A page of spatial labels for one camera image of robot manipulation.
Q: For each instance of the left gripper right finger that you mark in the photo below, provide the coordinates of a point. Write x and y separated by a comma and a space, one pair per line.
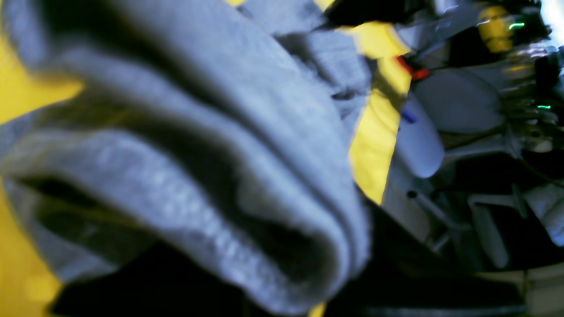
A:
404, 278

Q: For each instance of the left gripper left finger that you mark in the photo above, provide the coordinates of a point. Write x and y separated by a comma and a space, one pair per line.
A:
160, 283

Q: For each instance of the grey t-shirt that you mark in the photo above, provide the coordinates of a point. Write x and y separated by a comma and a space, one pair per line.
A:
198, 145

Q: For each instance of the white rounded chair shell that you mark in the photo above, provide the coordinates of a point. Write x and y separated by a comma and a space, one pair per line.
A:
418, 143

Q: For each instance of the red black clamp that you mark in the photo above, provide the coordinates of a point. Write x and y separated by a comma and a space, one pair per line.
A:
415, 70

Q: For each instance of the yellow table cloth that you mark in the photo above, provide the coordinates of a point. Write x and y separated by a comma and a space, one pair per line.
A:
379, 132

